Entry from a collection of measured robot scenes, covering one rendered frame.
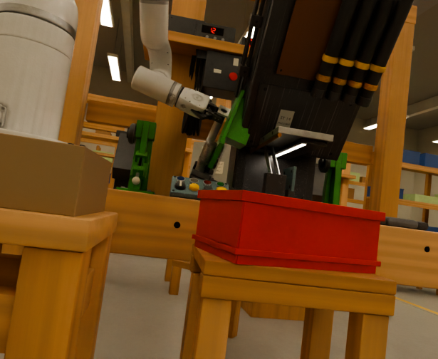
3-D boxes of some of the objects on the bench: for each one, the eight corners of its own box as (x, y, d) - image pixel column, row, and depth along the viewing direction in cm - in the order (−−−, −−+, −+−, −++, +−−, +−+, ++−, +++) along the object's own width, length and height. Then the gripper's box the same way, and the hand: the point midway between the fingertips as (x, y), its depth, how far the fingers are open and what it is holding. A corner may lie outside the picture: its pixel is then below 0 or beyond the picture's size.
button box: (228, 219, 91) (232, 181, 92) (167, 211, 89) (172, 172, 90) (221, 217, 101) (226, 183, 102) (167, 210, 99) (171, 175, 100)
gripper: (179, 93, 136) (224, 115, 138) (166, 115, 124) (216, 137, 126) (185, 76, 131) (232, 98, 134) (173, 97, 119) (224, 120, 121)
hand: (219, 115), depth 129 cm, fingers closed on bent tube, 3 cm apart
